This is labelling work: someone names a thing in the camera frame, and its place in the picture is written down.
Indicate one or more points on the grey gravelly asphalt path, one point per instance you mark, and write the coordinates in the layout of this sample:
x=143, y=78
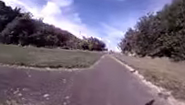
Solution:
x=110, y=87

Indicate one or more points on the mown grass field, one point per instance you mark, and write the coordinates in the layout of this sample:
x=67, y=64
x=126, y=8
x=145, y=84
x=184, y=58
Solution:
x=39, y=56

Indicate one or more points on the dark wood of trees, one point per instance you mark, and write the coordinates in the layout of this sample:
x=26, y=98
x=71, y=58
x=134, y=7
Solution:
x=26, y=31

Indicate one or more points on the dry grass verge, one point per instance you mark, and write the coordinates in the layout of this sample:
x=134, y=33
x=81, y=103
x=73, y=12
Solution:
x=173, y=74

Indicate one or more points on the row of tall trees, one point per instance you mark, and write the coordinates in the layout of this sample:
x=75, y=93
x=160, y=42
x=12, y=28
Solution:
x=176, y=34

